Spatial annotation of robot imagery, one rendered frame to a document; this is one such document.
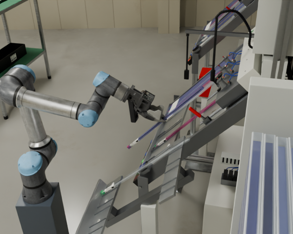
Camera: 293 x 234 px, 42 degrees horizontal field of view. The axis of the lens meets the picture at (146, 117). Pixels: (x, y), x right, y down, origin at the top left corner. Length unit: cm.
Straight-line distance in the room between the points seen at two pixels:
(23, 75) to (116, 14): 408
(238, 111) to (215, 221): 62
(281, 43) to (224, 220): 91
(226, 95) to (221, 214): 62
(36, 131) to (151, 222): 75
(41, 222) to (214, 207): 88
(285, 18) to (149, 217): 90
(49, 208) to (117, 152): 127
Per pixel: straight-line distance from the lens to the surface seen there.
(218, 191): 192
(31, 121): 194
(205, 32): 170
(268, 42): 138
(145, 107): 168
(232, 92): 153
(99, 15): 585
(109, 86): 168
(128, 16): 581
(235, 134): 231
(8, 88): 174
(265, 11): 135
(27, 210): 206
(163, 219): 262
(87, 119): 162
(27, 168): 192
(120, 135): 337
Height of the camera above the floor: 193
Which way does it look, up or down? 32 degrees down
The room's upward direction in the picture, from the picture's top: 2 degrees counter-clockwise
